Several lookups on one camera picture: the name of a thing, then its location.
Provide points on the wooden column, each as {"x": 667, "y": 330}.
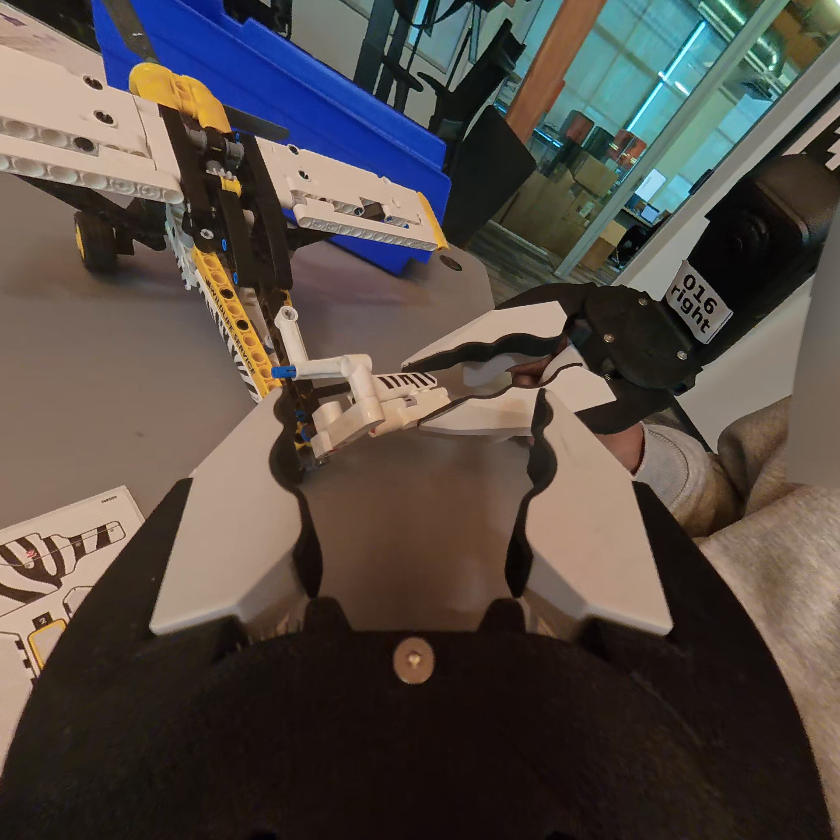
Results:
{"x": 551, "y": 65}

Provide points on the computer monitor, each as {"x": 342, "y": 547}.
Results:
{"x": 649, "y": 190}

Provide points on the person's right forearm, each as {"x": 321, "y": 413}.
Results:
{"x": 682, "y": 466}

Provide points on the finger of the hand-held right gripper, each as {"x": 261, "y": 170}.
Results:
{"x": 485, "y": 413}
{"x": 505, "y": 328}

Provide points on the zebra-striped sticker sheet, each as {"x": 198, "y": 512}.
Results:
{"x": 46, "y": 558}

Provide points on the black office chair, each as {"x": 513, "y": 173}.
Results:
{"x": 485, "y": 151}

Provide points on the white zebra-striped lego sub-assembly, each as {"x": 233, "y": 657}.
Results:
{"x": 394, "y": 394}

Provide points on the blue plastic bin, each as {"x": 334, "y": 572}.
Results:
{"x": 315, "y": 105}

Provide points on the person's grey clothing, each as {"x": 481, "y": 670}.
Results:
{"x": 774, "y": 623}

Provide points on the stack of cardboard boxes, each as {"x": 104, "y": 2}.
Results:
{"x": 564, "y": 210}

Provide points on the white yellow lego plane model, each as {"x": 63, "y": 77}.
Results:
{"x": 216, "y": 282}

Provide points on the person's right hand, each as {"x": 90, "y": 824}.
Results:
{"x": 535, "y": 372}

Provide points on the black desk stand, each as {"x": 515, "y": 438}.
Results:
{"x": 387, "y": 46}

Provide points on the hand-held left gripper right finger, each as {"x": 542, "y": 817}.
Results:
{"x": 590, "y": 525}

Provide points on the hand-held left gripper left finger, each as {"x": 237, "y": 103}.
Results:
{"x": 229, "y": 525}

